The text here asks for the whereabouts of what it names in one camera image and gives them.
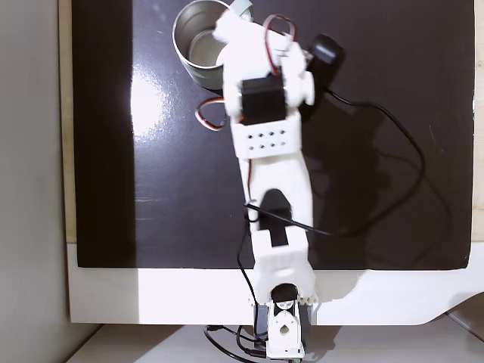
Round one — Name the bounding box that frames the white gauze roll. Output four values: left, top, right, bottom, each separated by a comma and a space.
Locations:
212, 11, 253, 43

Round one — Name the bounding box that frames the pale green metal cup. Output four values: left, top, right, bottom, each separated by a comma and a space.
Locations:
172, 0, 255, 91

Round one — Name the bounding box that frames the black table mat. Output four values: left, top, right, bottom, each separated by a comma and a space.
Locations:
70, 0, 476, 271

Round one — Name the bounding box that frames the white table board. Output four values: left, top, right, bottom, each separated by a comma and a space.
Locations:
66, 241, 484, 327

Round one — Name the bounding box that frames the black camera box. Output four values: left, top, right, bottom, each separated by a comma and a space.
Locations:
300, 33, 346, 123

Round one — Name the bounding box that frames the thin servo wire loop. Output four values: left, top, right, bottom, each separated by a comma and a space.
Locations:
263, 14, 299, 76
195, 98, 232, 132

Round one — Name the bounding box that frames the black camera cable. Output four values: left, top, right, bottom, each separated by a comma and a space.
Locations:
237, 88, 427, 308

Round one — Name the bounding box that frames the black base power cable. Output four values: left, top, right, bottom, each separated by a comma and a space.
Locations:
203, 324, 268, 358

